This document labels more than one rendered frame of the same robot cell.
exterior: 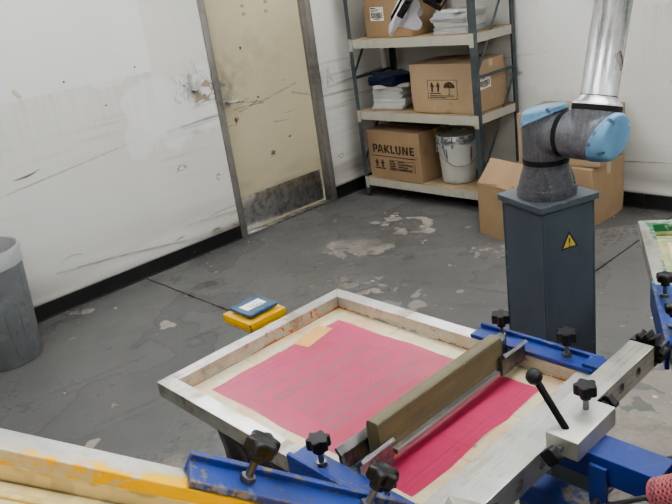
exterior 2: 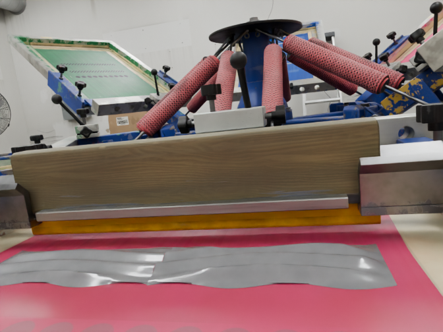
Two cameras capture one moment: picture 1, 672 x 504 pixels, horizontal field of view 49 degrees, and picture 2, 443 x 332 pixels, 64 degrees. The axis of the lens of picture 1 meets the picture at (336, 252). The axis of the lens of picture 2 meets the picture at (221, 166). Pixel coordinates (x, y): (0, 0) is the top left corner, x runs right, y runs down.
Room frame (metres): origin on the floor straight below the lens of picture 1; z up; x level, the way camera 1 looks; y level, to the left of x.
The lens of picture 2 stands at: (1.41, 0.16, 1.08)
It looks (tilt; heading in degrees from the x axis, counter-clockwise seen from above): 10 degrees down; 234
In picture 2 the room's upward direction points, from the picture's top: 7 degrees counter-clockwise
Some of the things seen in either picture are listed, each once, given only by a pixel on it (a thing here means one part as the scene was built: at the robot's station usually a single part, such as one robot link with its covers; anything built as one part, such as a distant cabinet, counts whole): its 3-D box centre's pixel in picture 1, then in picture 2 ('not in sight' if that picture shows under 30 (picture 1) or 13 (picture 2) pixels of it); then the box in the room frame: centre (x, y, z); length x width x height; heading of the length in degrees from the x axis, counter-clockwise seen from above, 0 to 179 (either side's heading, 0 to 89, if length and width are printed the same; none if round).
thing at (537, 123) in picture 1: (547, 130); not in sight; (1.82, -0.57, 1.37); 0.13 x 0.12 x 0.14; 35
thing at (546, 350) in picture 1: (533, 356); not in sight; (1.40, -0.39, 0.97); 0.30 x 0.05 x 0.07; 41
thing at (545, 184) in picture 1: (546, 174); not in sight; (1.82, -0.57, 1.25); 0.15 x 0.15 x 0.10
